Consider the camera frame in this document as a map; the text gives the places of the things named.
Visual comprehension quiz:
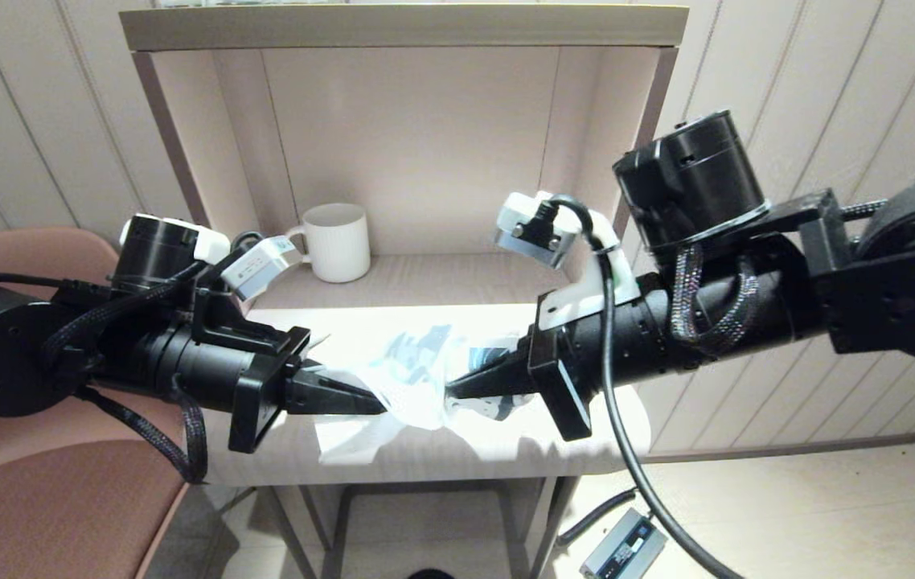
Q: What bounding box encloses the white floral plastic bag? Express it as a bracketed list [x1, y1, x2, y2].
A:
[309, 322, 543, 466]

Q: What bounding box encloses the black braided right arm sleeve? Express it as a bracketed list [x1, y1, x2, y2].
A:
[671, 245, 760, 355]

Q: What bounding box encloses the black braided arm sleeve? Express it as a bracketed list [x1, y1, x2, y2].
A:
[43, 281, 209, 485]
[671, 245, 760, 355]

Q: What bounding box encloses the black braided left arm sleeve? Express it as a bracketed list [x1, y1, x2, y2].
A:
[43, 281, 209, 485]

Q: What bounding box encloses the white ribbed mug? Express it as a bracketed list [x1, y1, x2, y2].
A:
[287, 203, 371, 284]

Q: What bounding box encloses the grey power supply box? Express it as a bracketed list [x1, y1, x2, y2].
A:
[580, 508, 667, 579]

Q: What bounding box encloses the light wood shelf desk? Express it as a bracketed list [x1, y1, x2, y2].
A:
[120, 4, 689, 579]

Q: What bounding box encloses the pink brown chair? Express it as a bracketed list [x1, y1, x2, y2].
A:
[0, 228, 213, 579]

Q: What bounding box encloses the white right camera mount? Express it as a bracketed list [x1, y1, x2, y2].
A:
[538, 193, 642, 331]

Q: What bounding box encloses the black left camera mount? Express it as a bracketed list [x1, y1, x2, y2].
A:
[191, 232, 299, 356]

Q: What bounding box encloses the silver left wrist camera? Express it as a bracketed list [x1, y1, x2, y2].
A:
[220, 236, 302, 302]

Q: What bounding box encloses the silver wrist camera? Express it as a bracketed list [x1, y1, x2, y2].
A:
[494, 191, 581, 270]
[220, 236, 302, 302]

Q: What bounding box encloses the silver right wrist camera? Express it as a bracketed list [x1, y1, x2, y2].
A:
[494, 191, 581, 270]

